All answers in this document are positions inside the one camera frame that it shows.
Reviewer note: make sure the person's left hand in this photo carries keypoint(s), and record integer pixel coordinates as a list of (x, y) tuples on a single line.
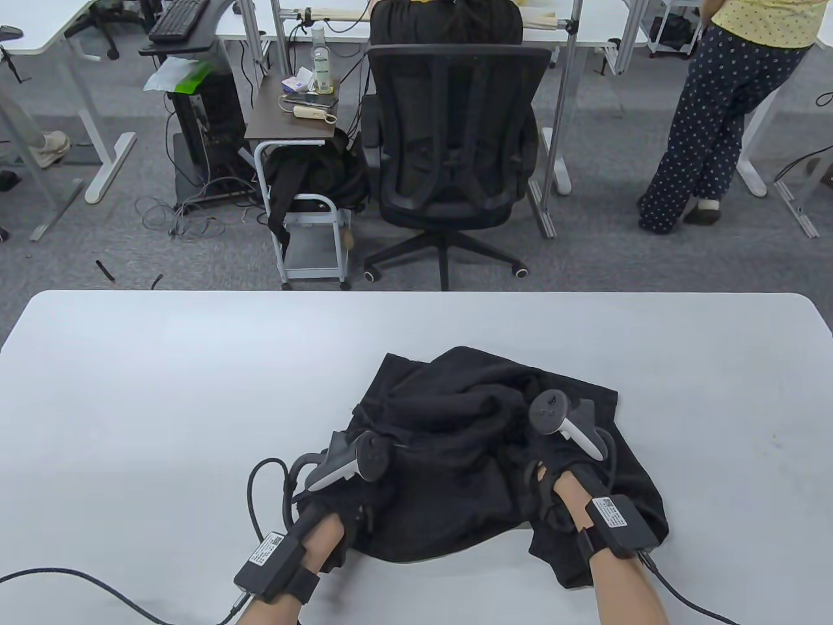
[(364, 508)]

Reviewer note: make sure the person's right hand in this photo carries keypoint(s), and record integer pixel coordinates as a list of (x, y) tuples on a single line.
[(540, 475)]

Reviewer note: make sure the black trousers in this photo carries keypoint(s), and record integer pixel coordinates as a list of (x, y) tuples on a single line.
[(455, 456)]

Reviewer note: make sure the person's right forearm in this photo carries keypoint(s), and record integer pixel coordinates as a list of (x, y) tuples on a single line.
[(625, 592)]

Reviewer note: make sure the person's left forearm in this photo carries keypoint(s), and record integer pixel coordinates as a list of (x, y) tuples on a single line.
[(325, 537)]

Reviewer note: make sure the grey white hand controller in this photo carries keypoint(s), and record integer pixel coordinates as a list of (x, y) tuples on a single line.
[(332, 472), (550, 410)]

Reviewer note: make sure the black draped jacket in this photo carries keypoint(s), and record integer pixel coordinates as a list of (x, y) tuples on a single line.
[(312, 172)]

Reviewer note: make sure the black mesh office chair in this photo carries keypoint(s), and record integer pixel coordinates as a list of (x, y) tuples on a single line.
[(455, 130)]

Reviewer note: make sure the white office desk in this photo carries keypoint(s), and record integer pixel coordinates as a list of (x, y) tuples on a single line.
[(52, 26), (742, 163), (540, 38)]

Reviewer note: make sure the beige power strip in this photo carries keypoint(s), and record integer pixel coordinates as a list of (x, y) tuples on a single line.
[(309, 112)]

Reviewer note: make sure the white cart with brown top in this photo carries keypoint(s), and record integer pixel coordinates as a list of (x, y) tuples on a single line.
[(273, 117)]

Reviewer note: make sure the black phone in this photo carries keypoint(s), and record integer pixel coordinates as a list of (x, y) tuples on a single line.
[(319, 99)]

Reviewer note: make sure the black computer tower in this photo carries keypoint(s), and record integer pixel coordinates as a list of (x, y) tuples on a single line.
[(218, 117)]

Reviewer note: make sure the purple white small box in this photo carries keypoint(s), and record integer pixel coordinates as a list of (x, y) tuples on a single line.
[(296, 83)]

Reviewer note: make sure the clear plastic bottle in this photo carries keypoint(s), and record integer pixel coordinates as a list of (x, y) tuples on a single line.
[(321, 65)]

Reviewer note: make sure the black bag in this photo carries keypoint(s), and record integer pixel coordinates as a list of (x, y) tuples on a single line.
[(677, 32)]

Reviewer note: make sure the green white plastic bag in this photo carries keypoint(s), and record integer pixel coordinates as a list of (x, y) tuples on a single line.
[(176, 75)]

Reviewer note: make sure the black keyboard tray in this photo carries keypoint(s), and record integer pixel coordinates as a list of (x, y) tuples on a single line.
[(195, 44)]

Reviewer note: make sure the black keyboard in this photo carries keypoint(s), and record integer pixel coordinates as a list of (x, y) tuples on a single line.
[(177, 19)]

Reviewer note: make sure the black swivel chair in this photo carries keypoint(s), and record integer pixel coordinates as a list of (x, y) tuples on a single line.
[(97, 19)]

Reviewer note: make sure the black computer mouse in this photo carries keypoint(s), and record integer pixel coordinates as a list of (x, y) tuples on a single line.
[(10, 32)]

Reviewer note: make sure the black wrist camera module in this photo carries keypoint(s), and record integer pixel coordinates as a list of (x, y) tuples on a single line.
[(267, 563), (621, 524)]

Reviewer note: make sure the aluminium floor rail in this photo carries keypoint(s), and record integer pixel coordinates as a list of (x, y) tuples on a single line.
[(797, 208)]

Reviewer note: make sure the aluminium frame post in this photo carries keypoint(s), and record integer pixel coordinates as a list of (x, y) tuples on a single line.
[(565, 97), (250, 32), (280, 39)]

